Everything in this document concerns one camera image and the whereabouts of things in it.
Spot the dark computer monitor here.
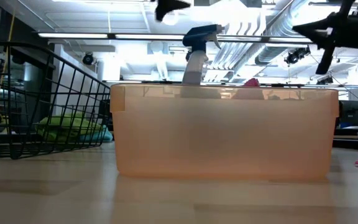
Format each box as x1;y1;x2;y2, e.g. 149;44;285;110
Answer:
340;100;358;127

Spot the black round ceiling spotlight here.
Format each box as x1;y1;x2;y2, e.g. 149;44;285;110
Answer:
81;52;95;67

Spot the long ceiling light fixture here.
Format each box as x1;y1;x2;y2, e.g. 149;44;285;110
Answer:
37;32;315;44

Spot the silver ventilation duct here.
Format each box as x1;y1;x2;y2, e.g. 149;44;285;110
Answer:
253;0;312;66

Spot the translucent orange plastic bin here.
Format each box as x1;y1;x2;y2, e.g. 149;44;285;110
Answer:
109;83;341;182

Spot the small black ceiling spotlight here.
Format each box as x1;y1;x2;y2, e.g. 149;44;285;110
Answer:
316;74;334;85

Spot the teal microfiber towel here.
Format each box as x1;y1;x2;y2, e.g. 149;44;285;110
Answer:
79;124;114;143

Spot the black wire basket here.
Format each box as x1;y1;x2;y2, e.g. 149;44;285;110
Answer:
0;40;112;161

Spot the spray bottle with blue head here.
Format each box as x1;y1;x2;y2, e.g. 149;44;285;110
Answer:
181;24;225;86

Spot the green microfiber towel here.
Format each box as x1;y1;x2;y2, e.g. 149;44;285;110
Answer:
35;112;106;143

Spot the black ceiling camera cluster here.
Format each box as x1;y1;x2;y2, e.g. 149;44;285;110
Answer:
283;45;312;65

